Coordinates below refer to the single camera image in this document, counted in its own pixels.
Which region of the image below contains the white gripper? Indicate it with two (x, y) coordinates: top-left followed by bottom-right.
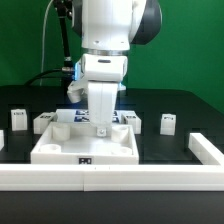
(67, 54), (128, 137)

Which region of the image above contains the white square tabletop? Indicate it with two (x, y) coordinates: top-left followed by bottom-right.
(31, 122), (139, 165)

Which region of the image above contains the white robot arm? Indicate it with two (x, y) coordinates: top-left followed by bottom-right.
(67, 0), (162, 137)

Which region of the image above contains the white block left edge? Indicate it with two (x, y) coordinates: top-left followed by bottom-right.
(0, 130), (4, 151)

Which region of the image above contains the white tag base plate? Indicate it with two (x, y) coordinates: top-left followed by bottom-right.
(54, 108), (137, 125)

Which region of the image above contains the black cable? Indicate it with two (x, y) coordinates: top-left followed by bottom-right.
(23, 67), (75, 87)

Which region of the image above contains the white U-shaped obstacle wall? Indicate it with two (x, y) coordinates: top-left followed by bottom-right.
(0, 133), (224, 191)

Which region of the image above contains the black camera stand pole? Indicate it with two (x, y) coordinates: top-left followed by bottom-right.
(53, 0), (73, 67)

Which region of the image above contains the white cable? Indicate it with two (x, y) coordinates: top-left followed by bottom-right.
(39, 0), (55, 78)

